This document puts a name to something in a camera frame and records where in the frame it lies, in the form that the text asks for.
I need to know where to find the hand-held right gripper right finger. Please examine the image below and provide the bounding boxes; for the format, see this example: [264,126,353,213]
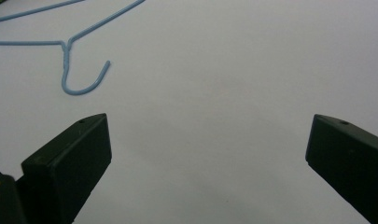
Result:
[304,113,378,224]

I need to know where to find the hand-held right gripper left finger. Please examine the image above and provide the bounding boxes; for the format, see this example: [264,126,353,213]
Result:
[21,113,113,224]

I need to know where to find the blue wire clothes hanger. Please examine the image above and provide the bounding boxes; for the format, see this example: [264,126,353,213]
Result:
[0,0,147,96]

